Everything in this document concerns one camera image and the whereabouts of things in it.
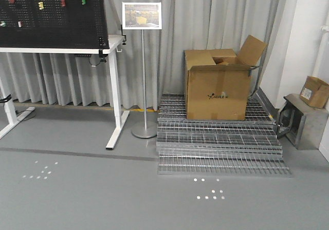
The steel floor gratings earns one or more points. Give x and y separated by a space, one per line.
249 147

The large cardboard box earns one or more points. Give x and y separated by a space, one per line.
218 81

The sign stand with picture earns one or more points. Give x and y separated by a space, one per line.
142 16

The grey curtain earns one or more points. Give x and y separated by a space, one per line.
186 25

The grey metal box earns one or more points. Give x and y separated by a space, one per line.
301 124

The black pegboard panel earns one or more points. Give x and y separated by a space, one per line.
72 24

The small cardboard box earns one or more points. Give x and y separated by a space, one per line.
314 92

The white standing desk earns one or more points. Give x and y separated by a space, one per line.
120 115

